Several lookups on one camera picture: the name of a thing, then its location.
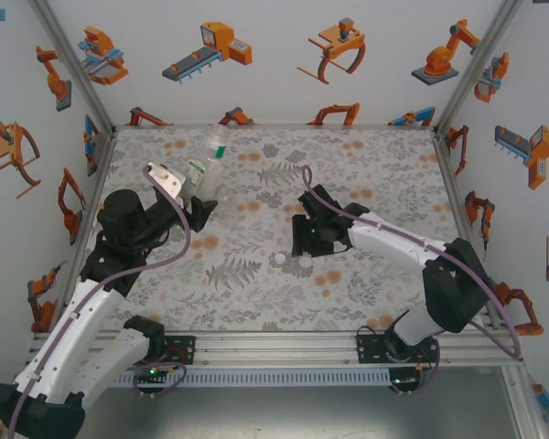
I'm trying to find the translucent bottle dark green label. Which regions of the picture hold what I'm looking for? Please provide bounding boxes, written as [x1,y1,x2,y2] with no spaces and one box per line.
[184,157,225,203]

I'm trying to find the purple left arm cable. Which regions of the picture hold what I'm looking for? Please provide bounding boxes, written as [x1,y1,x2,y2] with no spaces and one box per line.
[6,165,193,439]

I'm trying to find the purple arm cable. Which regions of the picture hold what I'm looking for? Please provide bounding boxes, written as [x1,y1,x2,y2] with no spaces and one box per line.
[6,165,193,439]
[300,164,523,362]

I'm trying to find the aluminium table side rail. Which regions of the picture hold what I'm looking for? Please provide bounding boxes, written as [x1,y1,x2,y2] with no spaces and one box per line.
[49,127,119,333]
[432,130,504,333]

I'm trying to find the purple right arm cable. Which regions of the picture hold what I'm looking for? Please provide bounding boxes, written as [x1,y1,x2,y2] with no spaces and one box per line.
[300,164,523,362]

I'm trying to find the wide aluminium frame rail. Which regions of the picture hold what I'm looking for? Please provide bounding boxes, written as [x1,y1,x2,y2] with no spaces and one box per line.
[30,329,523,369]

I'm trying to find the slotted grey cable duct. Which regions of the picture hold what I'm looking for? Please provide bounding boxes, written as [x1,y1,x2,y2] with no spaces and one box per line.
[113,368,393,389]

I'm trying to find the aluminium frame post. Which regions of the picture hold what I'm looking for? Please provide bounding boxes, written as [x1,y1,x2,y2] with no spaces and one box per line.
[27,0,119,136]
[501,365,548,439]
[433,0,527,136]

